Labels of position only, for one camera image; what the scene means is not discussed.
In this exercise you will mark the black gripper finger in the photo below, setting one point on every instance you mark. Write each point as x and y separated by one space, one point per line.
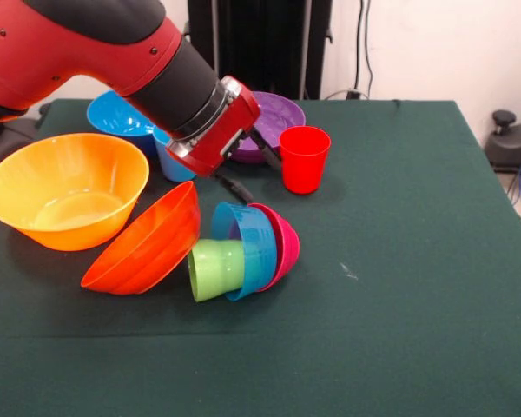
265 151
236 189

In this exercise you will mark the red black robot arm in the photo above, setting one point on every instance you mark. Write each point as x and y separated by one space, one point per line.
69 43

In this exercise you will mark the purple bowl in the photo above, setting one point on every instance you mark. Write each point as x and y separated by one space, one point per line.
282 113

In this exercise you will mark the dark green tablecloth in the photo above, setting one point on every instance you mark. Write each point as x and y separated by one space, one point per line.
373 304

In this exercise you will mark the large yellow bowl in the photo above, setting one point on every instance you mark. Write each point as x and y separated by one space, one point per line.
69 217

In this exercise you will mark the orange bowl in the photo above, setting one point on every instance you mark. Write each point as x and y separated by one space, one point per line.
147 252

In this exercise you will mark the large blue bowl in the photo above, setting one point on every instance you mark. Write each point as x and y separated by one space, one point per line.
108 117

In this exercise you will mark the blue cup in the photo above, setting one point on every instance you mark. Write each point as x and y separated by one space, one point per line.
169 167

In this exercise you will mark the green cup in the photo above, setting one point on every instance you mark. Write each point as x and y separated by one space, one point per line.
213 269

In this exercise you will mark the pink bowl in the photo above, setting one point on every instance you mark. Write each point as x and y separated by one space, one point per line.
288 247

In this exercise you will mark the red cup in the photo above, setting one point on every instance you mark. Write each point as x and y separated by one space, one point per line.
304 169

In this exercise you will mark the small blue bowl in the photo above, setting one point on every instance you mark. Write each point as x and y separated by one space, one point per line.
260 243

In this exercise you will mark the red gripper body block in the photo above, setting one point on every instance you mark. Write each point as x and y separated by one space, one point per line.
226 134

